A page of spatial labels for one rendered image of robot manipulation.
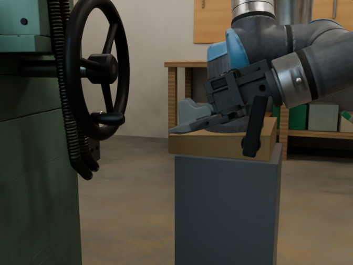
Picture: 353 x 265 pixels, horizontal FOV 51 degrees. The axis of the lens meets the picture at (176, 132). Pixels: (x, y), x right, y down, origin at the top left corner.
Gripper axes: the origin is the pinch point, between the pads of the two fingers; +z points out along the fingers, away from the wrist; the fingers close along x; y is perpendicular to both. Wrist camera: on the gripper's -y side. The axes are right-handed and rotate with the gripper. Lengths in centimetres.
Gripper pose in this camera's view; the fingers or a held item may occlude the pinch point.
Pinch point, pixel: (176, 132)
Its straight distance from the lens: 69.7
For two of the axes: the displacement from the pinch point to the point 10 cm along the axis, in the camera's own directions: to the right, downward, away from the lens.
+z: -9.2, 3.1, 2.6
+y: -3.5, -9.3, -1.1
